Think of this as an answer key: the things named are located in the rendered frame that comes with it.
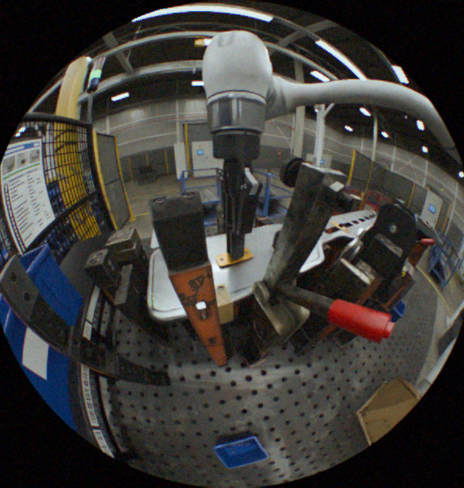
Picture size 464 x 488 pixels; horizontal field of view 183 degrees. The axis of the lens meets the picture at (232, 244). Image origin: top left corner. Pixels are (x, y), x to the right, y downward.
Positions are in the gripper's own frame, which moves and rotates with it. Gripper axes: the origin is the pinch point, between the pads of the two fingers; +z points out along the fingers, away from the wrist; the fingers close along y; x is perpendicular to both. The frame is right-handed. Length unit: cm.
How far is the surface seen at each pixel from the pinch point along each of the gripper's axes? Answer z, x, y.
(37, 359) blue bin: -4.9, 35.6, -20.8
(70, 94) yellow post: -66, 58, 43
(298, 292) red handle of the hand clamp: -4.9, 0.4, -17.9
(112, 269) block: 0.3, 26.8, 0.8
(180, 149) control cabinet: -64, -35, 775
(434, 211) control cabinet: -32, -706, -131
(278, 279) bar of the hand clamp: -5.6, 1.8, -15.7
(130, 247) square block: 1.1, 24.5, 9.1
